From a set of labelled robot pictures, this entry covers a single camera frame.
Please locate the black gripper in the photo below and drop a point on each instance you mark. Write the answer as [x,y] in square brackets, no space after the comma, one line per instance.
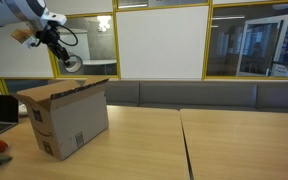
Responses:
[47,36]

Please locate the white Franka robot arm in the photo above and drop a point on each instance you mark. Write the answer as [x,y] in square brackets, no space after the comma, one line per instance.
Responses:
[14,10]

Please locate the brown cardboard shipping box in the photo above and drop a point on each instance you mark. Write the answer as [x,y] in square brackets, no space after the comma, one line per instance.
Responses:
[77,116]

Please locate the round white table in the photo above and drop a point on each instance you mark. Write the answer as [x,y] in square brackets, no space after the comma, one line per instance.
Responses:
[99,62]

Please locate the grey laptop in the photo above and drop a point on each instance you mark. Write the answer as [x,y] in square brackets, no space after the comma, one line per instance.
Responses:
[0,110]

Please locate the grey upholstered bench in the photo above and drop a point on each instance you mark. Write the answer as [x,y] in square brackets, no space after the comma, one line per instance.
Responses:
[197,94]

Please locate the white glass door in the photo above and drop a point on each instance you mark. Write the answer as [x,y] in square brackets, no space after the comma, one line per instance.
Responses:
[242,46]

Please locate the tan wrist camera block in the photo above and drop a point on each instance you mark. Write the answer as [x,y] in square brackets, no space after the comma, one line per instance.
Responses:
[22,36]

